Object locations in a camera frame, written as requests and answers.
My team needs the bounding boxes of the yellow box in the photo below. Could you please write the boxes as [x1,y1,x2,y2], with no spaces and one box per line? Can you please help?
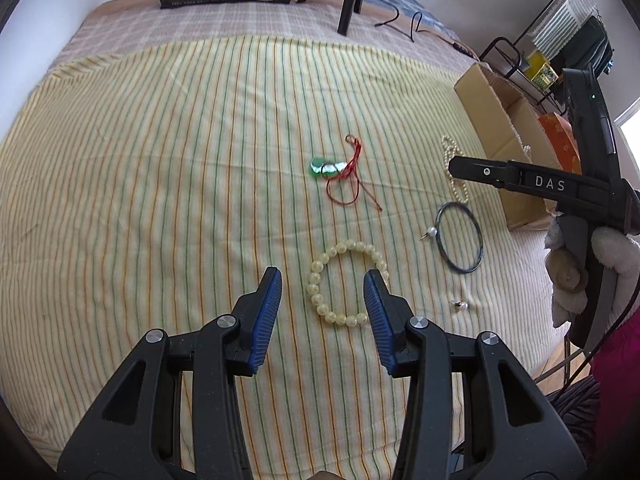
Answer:
[522,50,558,86]

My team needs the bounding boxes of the beige plaid bedsheet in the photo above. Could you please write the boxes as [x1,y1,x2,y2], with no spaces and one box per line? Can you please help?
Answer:
[47,0,483,81]

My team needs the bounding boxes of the black clothes rack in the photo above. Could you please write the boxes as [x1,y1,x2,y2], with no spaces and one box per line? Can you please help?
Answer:
[477,0,616,111]

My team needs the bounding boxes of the jade pendant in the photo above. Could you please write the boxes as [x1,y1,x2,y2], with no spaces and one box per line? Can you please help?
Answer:
[309,135,383,211]

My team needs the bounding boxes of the person's right hand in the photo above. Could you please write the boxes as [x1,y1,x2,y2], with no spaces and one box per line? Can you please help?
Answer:
[544,212,640,328]

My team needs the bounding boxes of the white striped towel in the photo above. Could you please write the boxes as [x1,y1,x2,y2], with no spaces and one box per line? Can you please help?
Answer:
[527,0,598,48]

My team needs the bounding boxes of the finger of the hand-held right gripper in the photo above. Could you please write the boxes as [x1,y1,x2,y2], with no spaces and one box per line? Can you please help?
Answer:
[448,156,510,190]

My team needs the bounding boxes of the window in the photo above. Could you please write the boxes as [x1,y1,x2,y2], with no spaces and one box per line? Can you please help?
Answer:
[612,110,640,161]

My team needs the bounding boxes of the white pearl necklace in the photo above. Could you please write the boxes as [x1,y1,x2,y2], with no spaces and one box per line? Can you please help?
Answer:
[441,134,471,206]

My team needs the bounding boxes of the dark hanging clothes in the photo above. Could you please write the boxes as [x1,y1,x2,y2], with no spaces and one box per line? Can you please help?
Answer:
[565,15,615,81]

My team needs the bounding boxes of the black light cable with controller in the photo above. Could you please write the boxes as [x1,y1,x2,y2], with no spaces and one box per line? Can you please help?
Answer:
[375,7,481,58]

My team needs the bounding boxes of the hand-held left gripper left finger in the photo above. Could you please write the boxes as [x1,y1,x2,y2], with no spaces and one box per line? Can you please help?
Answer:
[57,266,283,480]

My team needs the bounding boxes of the thin black bangle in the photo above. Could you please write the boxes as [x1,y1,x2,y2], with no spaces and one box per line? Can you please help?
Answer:
[434,202,485,275]

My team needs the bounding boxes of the dark striped cloth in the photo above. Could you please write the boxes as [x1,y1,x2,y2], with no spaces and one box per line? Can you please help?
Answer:
[545,375,601,443]

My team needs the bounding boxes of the pink clothing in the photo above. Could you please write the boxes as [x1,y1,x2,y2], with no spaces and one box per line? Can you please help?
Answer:
[590,305,640,461]

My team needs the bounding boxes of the cardboard box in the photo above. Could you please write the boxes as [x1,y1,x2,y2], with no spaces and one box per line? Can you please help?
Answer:
[454,62,583,232]

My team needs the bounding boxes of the pale yellow bead bracelet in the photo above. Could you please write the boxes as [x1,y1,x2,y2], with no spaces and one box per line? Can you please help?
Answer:
[306,240,390,328]

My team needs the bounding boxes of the orange cloth covered table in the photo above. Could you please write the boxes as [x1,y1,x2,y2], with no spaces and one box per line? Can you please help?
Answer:
[537,111,583,176]

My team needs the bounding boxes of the yellow striped blanket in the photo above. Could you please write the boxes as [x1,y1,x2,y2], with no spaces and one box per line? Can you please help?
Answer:
[0,40,566,480]

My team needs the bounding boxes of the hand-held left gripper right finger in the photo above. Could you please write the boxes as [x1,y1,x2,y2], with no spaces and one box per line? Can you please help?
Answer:
[362,269,588,480]

